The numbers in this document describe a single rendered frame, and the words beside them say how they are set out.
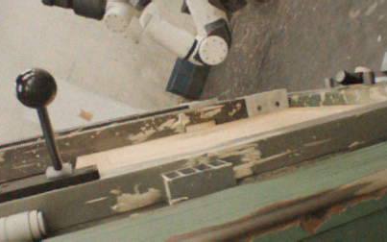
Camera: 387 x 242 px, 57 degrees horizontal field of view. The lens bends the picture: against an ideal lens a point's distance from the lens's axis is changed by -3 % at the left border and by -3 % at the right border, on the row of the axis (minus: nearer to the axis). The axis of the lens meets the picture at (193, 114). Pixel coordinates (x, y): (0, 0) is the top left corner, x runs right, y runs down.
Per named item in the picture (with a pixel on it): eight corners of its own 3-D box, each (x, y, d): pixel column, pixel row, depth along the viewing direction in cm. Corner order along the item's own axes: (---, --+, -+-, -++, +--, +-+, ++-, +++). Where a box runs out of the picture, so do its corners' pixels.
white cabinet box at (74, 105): (195, 130, 482) (38, 71, 427) (179, 171, 482) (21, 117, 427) (184, 124, 541) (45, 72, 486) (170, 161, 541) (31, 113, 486)
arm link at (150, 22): (114, -1, 102) (156, 24, 106) (103, 18, 96) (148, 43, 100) (123, -17, 97) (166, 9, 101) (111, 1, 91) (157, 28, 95)
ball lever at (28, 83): (82, 189, 38) (53, 74, 31) (45, 199, 37) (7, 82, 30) (78, 168, 41) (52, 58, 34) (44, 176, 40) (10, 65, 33)
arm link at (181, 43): (148, 38, 105) (205, 71, 111) (150, 42, 95) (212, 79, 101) (167, 6, 103) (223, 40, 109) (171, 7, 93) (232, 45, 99)
